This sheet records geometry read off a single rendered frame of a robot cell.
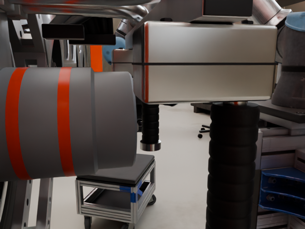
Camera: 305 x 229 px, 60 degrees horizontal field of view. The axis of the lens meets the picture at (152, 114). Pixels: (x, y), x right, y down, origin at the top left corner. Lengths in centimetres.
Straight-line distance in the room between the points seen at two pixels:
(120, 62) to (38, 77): 21
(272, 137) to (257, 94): 48
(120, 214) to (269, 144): 102
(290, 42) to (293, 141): 24
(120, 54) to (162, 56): 34
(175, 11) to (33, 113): 18
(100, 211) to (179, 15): 141
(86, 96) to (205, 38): 17
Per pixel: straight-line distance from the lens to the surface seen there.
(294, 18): 74
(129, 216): 149
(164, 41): 16
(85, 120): 29
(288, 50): 74
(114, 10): 39
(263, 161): 66
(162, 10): 24
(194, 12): 17
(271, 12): 86
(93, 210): 156
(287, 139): 69
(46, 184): 58
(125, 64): 50
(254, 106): 20
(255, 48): 19
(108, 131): 30
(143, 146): 54
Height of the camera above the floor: 93
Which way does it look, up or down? 11 degrees down
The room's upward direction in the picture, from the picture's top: straight up
